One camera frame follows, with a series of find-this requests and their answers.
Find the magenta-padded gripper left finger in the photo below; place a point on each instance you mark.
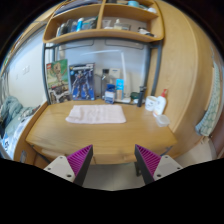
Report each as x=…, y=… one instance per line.
x=63, y=165

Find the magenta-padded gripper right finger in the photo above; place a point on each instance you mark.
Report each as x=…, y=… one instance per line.
x=163, y=165

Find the pale pink towel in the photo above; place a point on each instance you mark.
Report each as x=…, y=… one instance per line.
x=96, y=114

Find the clear plastic container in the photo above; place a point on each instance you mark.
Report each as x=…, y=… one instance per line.
x=162, y=120

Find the white bottle with red cap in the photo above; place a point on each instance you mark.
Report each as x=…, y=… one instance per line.
x=160, y=105

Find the white mug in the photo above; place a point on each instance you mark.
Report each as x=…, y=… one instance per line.
x=150, y=103

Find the green patterned hanging cloth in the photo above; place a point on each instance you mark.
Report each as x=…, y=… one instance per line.
x=210, y=113

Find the bed with blue-green bedding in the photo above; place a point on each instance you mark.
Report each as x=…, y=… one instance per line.
x=13, y=116

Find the black electric shaver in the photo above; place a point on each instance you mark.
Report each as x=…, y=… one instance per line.
x=141, y=96

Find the green round container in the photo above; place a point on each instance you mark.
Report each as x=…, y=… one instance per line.
x=134, y=96

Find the small blue and white box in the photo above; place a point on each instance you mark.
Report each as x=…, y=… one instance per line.
x=109, y=95

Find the green tree figure toy box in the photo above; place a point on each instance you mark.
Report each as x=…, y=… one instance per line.
x=57, y=80

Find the blue robot model kit box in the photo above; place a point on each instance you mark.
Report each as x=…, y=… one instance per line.
x=82, y=81

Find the tall light blue box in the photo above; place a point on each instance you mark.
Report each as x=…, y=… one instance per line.
x=120, y=87

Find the clear bottle with dark cap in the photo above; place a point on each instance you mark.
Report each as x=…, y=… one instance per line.
x=105, y=83

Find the white desk lamp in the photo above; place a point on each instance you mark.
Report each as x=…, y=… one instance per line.
x=123, y=71

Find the wooden shelf unit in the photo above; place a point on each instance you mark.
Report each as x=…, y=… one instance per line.
x=103, y=33

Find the white wall device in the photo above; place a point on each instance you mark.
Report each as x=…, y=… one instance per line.
x=115, y=74

